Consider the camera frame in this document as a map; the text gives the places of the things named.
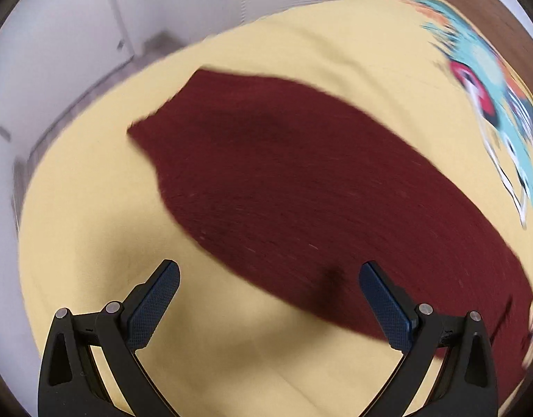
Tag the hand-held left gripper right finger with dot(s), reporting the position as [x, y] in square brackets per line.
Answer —
[386, 308]

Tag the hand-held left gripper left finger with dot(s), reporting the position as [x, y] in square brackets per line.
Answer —
[158, 308]

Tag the dark red towel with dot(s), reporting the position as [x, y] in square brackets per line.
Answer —
[292, 182]

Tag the yellow dinosaur printed blanket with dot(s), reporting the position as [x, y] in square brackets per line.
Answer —
[119, 226]

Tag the white wardrobe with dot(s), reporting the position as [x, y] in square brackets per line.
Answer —
[53, 52]

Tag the white slatted vent panel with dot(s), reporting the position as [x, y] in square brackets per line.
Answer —
[292, 0]

